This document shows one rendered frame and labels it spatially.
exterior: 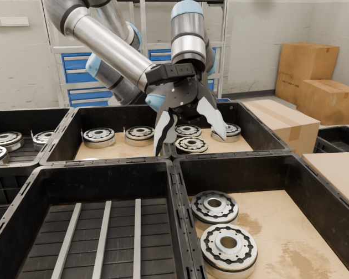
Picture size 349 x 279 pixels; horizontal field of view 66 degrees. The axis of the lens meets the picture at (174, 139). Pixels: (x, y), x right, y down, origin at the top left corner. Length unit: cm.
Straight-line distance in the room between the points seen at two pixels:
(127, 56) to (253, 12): 354
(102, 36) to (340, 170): 66
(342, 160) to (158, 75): 52
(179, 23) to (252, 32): 358
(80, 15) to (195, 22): 32
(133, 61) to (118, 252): 44
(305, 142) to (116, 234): 80
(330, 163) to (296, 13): 392
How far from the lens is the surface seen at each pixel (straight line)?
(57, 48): 270
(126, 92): 120
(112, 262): 54
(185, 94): 52
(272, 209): 67
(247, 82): 430
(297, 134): 110
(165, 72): 47
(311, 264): 58
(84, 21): 79
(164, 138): 54
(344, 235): 59
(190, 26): 62
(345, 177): 72
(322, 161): 76
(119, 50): 72
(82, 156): 88
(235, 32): 405
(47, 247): 61
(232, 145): 92
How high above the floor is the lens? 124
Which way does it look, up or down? 26 degrees down
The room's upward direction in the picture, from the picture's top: straight up
